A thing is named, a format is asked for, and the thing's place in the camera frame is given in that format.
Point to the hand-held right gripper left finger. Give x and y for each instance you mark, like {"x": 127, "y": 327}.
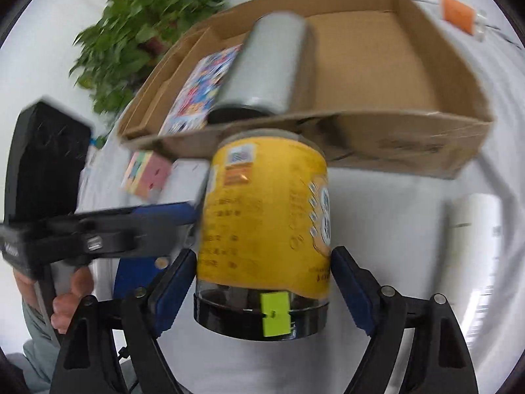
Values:
{"x": 174, "y": 295}

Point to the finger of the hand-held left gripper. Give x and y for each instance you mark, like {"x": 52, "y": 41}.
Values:
{"x": 125, "y": 280}
{"x": 168, "y": 214}

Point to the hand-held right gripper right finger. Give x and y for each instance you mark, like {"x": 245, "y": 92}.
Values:
{"x": 352, "y": 291}

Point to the yellow jar with black lid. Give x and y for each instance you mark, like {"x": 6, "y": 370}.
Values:
{"x": 262, "y": 213}

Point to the cardboard box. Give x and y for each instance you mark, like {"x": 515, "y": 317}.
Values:
{"x": 369, "y": 74}

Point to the person's left hand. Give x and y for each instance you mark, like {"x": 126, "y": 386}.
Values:
{"x": 78, "y": 284}

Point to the small white box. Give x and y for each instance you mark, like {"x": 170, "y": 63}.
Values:
{"x": 186, "y": 180}

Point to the pastel puzzle cube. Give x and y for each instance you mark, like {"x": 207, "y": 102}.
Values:
{"x": 145, "y": 174}

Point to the white cylindrical bottle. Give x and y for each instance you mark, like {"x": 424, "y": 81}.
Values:
{"x": 478, "y": 254}

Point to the colourful printed flat box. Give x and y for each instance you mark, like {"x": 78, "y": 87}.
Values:
{"x": 201, "y": 88}

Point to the green potted plant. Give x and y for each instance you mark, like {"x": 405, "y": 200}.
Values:
{"x": 139, "y": 28}

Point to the grey metal can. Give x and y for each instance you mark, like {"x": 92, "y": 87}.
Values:
{"x": 266, "y": 61}

